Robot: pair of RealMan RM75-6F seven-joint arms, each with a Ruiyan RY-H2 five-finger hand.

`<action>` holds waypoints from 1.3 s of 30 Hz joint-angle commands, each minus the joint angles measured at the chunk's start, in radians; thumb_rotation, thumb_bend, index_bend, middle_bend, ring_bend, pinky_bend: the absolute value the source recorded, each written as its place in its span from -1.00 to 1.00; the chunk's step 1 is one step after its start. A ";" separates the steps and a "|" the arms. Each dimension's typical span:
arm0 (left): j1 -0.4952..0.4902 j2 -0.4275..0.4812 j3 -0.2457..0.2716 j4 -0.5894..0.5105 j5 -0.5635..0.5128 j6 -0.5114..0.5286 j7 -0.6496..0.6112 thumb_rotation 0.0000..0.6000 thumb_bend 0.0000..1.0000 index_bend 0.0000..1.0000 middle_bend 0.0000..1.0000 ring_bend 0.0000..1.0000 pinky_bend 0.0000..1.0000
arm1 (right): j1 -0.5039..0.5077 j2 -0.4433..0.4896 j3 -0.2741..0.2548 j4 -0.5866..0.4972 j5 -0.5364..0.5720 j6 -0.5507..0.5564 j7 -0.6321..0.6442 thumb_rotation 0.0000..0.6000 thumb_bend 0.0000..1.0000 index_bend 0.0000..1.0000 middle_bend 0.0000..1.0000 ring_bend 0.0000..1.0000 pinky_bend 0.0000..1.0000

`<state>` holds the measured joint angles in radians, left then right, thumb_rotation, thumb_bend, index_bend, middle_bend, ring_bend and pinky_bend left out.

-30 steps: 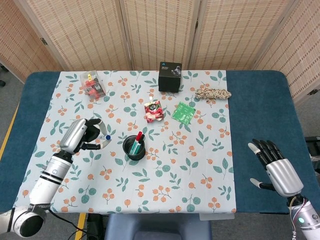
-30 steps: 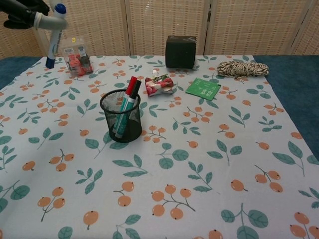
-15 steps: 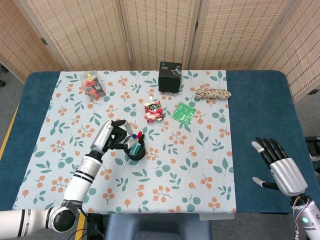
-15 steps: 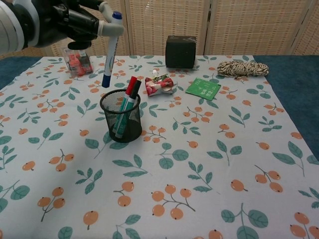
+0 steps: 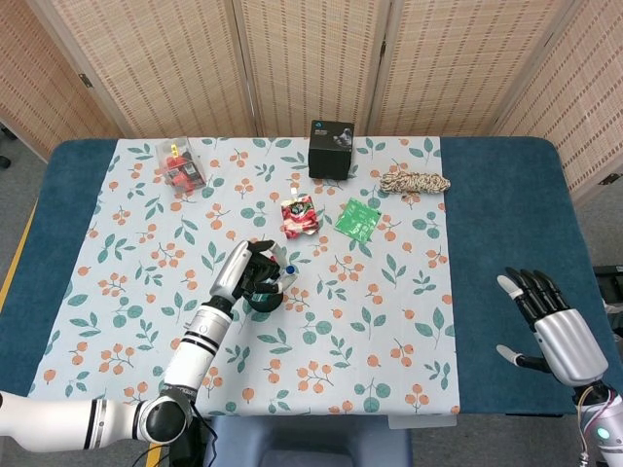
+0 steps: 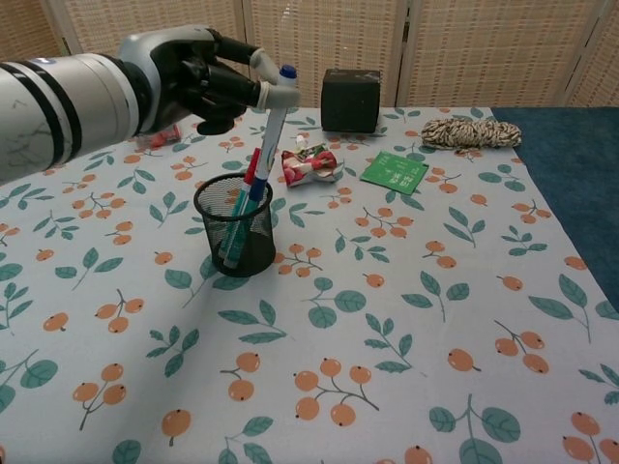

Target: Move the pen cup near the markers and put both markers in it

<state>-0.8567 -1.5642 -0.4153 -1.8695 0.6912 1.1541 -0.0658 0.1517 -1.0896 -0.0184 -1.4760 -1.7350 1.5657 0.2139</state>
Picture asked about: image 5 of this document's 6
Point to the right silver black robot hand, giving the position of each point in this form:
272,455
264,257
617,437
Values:
569,340

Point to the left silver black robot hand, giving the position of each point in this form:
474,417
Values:
233,272

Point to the black cup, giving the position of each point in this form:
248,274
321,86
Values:
265,305

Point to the white marker blue cap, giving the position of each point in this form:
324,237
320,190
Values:
288,277

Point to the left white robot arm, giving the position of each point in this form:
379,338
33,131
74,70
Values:
194,350

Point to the black equipment with silver label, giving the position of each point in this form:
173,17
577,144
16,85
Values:
611,282

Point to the crumpled red snack pouch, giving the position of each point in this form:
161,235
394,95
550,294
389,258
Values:
299,219

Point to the clear plastic box red items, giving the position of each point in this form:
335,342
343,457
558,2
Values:
180,168

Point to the leaf and berry tablecloth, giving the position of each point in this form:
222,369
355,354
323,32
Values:
316,370

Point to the green sachet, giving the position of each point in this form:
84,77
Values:
357,220

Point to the black cube box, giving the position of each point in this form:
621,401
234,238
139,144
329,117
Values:
330,158

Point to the blue grey padded seat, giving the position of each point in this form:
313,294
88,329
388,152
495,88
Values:
302,442

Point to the woven folding screen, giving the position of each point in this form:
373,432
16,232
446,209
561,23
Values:
302,63

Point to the black chair caster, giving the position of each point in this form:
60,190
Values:
5,160

